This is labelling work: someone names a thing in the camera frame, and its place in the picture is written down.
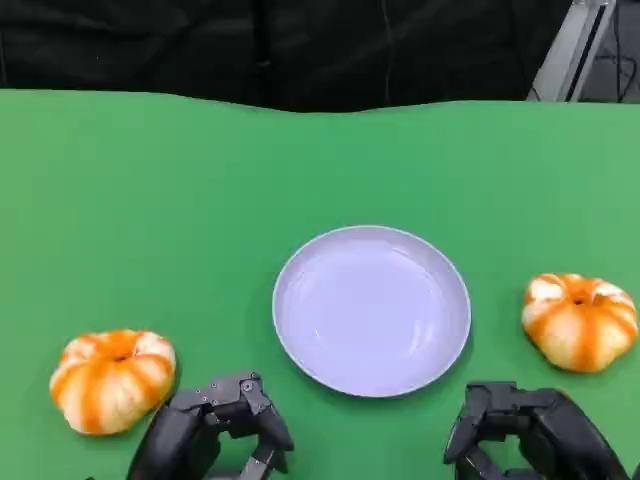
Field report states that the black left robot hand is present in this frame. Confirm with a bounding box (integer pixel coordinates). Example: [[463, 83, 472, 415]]
[[127, 370, 295, 480]]

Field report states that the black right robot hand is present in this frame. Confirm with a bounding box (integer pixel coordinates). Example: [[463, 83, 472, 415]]
[[443, 381, 632, 480]]

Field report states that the orange and white bread roll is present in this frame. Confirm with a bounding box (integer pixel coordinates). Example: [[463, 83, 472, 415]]
[[48, 328, 177, 436], [520, 272, 640, 374]]

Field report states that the lilac plate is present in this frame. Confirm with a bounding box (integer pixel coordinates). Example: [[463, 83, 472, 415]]
[[271, 224, 472, 399]]

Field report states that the green table cloth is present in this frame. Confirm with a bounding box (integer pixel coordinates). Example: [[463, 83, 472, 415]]
[[0, 88, 640, 480]]

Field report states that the black backdrop curtain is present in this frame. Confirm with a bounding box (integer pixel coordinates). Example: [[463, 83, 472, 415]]
[[0, 0, 574, 114]]

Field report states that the aluminium frame post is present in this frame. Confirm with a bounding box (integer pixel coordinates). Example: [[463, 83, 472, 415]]
[[527, 0, 617, 103]]

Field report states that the black floor cable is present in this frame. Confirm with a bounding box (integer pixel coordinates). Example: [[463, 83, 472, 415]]
[[597, 0, 640, 104]]

